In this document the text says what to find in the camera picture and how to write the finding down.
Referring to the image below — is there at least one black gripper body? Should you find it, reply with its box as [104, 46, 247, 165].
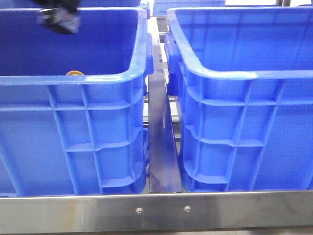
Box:
[33, 0, 81, 34]

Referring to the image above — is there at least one steel shelf front rail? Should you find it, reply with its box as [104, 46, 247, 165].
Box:
[0, 191, 313, 234]

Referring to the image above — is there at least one steel divider bar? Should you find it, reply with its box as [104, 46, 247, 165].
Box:
[148, 41, 183, 193]

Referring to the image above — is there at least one yellow push button centre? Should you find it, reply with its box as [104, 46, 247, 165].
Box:
[66, 70, 84, 76]

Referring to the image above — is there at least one blue empty target bin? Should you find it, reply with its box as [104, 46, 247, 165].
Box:
[166, 6, 313, 192]

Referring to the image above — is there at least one blue bin back row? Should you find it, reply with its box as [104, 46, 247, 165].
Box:
[153, 0, 225, 16]

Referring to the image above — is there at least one blue bin with buttons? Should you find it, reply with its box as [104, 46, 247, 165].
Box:
[0, 7, 153, 197]

